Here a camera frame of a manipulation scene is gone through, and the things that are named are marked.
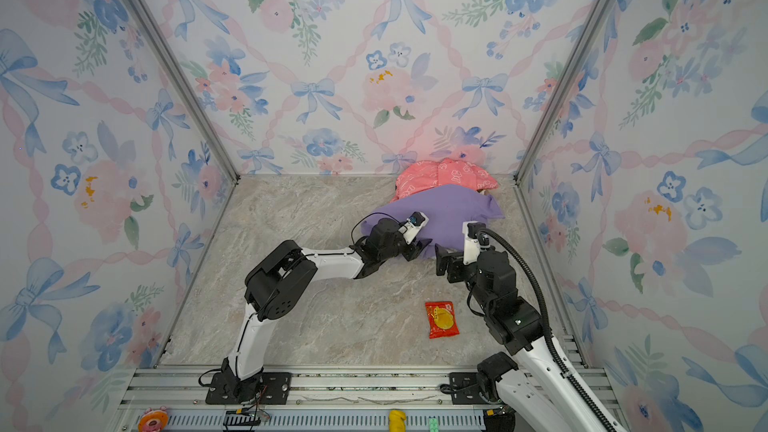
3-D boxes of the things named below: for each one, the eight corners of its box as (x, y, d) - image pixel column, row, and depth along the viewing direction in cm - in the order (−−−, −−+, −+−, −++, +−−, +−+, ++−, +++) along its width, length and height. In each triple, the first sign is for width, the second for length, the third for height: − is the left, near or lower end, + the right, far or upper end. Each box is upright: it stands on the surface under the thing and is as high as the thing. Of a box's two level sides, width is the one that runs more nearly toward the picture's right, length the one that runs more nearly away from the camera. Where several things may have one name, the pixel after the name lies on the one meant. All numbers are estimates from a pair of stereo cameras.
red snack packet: (428, 338, 84) (429, 336, 82) (425, 304, 90) (426, 301, 88) (458, 338, 84) (460, 336, 82) (453, 304, 90) (455, 301, 88)
